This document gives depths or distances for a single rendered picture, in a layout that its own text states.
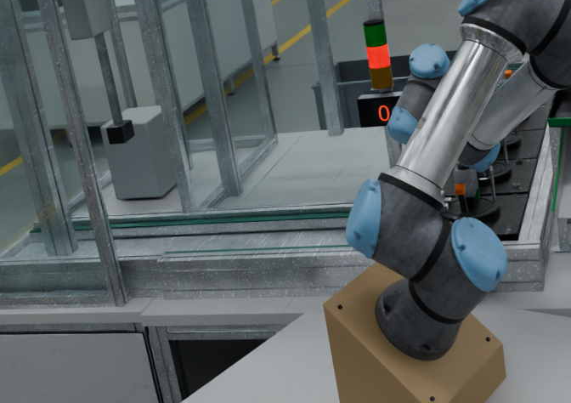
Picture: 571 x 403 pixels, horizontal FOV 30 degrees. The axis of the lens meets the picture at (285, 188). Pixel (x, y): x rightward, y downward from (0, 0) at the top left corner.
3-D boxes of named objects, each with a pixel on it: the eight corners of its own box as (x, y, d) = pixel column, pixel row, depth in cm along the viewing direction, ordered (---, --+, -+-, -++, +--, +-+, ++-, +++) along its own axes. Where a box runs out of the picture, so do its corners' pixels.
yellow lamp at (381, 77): (390, 87, 249) (387, 67, 247) (370, 89, 250) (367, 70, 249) (395, 82, 253) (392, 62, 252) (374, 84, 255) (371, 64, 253)
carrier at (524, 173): (528, 199, 253) (523, 149, 249) (429, 204, 261) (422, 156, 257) (537, 165, 274) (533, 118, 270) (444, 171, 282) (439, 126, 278)
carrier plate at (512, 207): (518, 241, 230) (517, 232, 229) (409, 246, 238) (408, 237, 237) (528, 201, 251) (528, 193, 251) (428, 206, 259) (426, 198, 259)
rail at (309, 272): (543, 291, 226) (539, 244, 222) (164, 299, 255) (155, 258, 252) (545, 280, 231) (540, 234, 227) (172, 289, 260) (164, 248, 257)
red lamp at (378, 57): (387, 67, 247) (385, 46, 245) (366, 69, 249) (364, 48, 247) (392, 61, 251) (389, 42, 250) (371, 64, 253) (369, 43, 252)
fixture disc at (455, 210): (496, 225, 236) (495, 217, 235) (434, 228, 240) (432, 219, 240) (504, 202, 248) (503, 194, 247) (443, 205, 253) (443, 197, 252)
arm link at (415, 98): (440, 151, 205) (462, 104, 208) (390, 122, 204) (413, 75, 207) (426, 160, 213) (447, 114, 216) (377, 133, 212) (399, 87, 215)
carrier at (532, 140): (537, 165, 275) (533, 118, 271) (444, 170, 282) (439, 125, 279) (545, 136, 296) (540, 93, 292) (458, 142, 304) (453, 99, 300)
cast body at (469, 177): (474, 197, 239) (471, 167, 237) (455, 198, 240) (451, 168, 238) (479, 184, 246) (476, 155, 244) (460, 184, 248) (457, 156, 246)
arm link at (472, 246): (469, 332, 176) (516, 284, 167) (398, 294, 174) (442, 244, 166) (476, 283, 185) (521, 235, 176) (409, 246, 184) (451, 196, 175)
